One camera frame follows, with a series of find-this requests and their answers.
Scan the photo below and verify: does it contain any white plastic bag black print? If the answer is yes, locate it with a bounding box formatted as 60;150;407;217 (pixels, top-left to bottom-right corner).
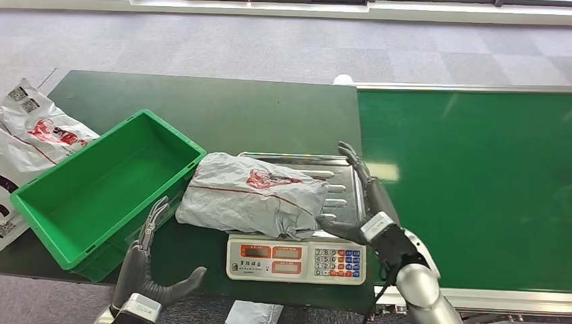
0;169;32;252

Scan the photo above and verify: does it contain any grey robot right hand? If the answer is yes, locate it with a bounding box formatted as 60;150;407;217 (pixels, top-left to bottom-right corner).
314;141;400;246

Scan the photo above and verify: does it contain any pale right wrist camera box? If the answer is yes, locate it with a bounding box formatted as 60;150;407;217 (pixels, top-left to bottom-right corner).
360;211;396;246

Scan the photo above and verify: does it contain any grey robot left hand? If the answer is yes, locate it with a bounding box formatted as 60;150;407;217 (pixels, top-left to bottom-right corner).
111;196;208;311

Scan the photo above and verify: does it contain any steel weighing tray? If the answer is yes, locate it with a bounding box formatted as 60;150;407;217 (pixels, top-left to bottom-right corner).
237;152;368;240

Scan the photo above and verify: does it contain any white sheet under table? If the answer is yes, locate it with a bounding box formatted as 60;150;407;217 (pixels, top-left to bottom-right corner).
225;300;285;324

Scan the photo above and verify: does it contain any grey courier package red print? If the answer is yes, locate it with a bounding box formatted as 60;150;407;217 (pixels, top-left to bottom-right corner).
175;152;331;242

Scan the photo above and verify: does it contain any green plastic crate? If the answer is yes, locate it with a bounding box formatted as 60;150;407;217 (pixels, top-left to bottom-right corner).
9;109;208;283

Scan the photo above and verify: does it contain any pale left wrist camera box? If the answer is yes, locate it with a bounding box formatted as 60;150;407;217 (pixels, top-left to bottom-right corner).
114;292;163;324

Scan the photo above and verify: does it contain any white plastic bag red print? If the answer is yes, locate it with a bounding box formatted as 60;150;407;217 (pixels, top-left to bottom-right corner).
0;78;101;173

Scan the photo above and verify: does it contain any white electronic scale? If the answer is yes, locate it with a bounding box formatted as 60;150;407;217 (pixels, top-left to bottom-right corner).
226;233;368;287

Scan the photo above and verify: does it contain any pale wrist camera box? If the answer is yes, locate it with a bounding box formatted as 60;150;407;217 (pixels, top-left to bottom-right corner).
360;211;396;246
114;292;163;324

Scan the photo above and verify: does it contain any green conveyor belt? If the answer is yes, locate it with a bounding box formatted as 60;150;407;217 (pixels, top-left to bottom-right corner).
357;90;572;295

